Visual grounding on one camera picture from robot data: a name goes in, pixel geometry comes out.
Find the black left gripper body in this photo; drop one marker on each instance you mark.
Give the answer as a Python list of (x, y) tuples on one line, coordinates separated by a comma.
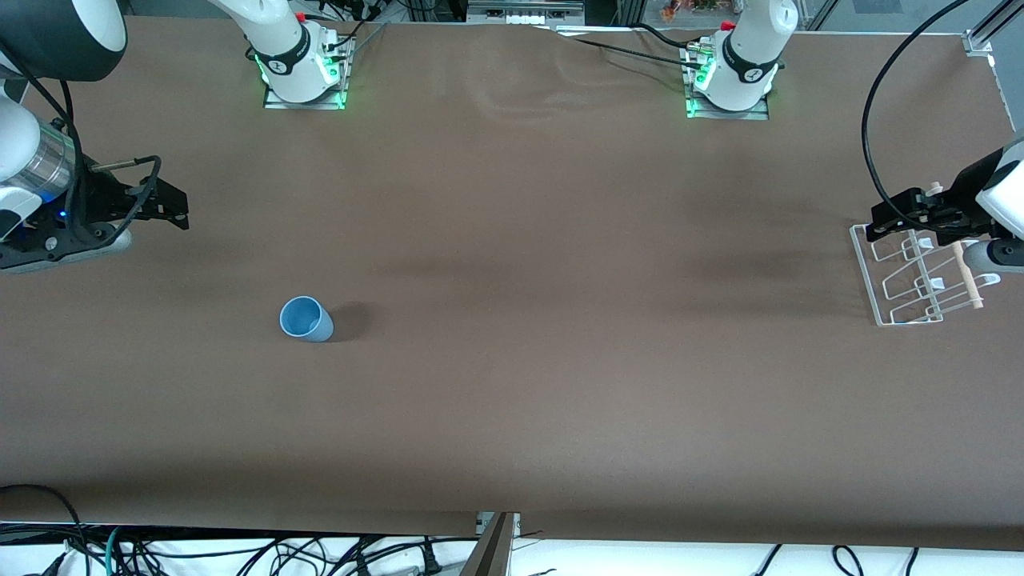
[(950, 206)]

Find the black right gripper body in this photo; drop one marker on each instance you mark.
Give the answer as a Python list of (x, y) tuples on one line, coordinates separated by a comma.
[(98, 202)]

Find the blue plastic cup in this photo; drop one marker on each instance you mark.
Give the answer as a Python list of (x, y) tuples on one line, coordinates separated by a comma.
[(304, 318)]

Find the brown table cover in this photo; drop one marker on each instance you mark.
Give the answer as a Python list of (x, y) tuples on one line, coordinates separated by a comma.
[(512, 360)]

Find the white power strip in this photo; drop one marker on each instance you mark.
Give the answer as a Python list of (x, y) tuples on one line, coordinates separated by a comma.
[(528, 14)]

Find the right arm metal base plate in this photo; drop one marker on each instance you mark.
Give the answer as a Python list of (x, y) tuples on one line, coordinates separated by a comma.
[(276, 102)]

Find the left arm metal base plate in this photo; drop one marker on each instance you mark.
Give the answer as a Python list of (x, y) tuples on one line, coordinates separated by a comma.
[(760, 114)]

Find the aluminium frame profile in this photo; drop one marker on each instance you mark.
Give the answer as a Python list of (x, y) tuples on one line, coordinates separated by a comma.
[(988, 28)]

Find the dark metal post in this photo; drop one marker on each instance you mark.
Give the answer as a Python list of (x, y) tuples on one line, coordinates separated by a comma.
[(490, 556)]

